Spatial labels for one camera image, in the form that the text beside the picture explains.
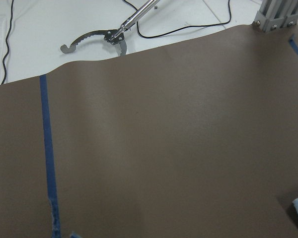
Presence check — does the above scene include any metal reacher grabber tool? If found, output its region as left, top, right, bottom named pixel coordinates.
left=60, top=0, right=159, bottom=56

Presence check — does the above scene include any aluminium frame post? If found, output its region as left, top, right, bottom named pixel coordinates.
left=252, top=0, right=298, bottom=32

